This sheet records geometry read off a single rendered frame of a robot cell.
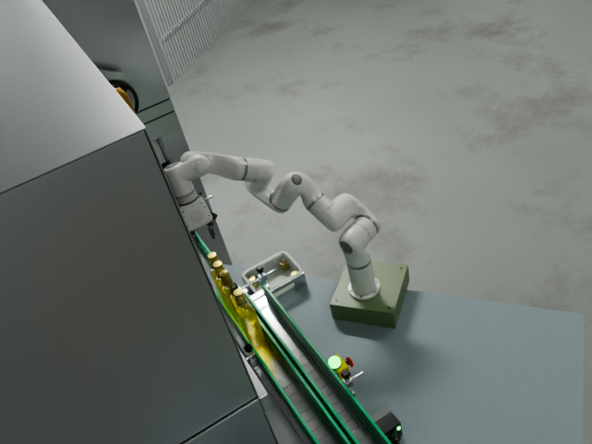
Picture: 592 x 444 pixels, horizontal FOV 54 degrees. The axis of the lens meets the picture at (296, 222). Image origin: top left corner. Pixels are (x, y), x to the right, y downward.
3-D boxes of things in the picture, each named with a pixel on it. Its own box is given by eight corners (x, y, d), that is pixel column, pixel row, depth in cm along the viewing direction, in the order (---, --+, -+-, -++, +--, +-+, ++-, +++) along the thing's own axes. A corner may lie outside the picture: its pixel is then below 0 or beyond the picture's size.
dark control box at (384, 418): (368, 431, 192) (366, 418, 186) (388, 418, 194) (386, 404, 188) (383, 450, 186) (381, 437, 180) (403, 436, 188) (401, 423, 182)
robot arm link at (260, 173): (254, 188, 196) (238, 213, 207) (307, 193, 207) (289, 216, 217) (244, 151, 204) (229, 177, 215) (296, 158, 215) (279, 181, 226)
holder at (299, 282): (234, 293, 252) (229, 281, 247) (288, 263, 259) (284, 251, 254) (251, 317, 239) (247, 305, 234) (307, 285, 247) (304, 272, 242)
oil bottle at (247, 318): (247, 342, 213) (232, 304, 199) (260, 334, 215) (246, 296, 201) (254, 351, 209) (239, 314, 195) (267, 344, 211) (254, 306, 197)
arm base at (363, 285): (352, 270, 236) (346, 242, 226) (383, 271, 232) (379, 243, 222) (345, 299, 225) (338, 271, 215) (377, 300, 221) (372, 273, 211)
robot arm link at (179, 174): (197, 148, 199) (207, 152, 191) (209, 175, 204) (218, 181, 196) (158, 167, 194) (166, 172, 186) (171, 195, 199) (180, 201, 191)
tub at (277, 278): (244, 286, 253) (240, 272, 247) (288, 262, 259) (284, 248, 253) (262, 310, 240) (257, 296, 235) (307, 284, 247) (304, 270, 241)
